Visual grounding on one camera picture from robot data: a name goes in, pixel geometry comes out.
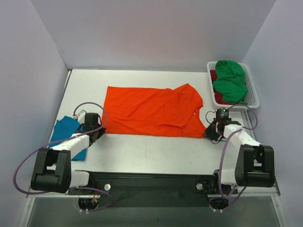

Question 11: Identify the green t shirt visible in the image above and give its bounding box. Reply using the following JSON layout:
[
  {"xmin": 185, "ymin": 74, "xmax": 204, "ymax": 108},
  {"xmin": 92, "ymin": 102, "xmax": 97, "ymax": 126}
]
[{"xmin": 213, "ymin": 60, "xmax": 248, "ymax": 105}]

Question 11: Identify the white plastic basket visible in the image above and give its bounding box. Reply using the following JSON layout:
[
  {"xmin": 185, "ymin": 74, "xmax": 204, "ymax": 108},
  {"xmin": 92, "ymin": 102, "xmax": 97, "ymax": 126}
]
[{"xmin": 206, "ymin": 61, "xmax": 260, "ymax": 109}]

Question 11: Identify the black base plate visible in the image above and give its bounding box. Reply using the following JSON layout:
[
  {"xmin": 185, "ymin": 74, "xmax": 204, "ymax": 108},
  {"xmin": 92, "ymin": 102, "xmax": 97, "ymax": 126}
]
[{"xmin": 68, "ymin": 172, "xmax": 228, "ymax": 211}]

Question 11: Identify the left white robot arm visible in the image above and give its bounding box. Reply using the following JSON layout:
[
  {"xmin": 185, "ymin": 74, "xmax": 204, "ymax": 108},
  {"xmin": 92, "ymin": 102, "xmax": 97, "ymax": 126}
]
[{"xmin": 30, "ymin": 113, "xmax": 106, "ymax": 195}]

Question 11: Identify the dark red t shirt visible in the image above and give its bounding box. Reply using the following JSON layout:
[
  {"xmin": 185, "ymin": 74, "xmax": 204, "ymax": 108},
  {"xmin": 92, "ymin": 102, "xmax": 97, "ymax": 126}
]
[{"xmin": 210, "ymin": 70, "xmax": 224, "ymax": 105}]

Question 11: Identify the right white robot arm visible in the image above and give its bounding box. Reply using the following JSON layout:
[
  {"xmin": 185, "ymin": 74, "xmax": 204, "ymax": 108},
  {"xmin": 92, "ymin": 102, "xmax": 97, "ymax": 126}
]
[{"xmin": 204, "ymin": 108, "xmax": 275, "ymax": 193}]

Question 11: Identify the orange t shirt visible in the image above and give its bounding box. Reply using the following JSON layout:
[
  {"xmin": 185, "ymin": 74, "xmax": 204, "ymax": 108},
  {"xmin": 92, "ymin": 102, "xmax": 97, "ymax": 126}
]
[{"xmin": 102, "ymin": 83, "xmax": 206, "ymax": 139}]

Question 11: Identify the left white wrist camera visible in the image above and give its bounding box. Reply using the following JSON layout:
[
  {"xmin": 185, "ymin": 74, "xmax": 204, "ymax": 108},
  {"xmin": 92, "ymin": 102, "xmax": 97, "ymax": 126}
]
[{"xmin": 72, "ymin": 110, "xmax": 87, "ymax": 124}]

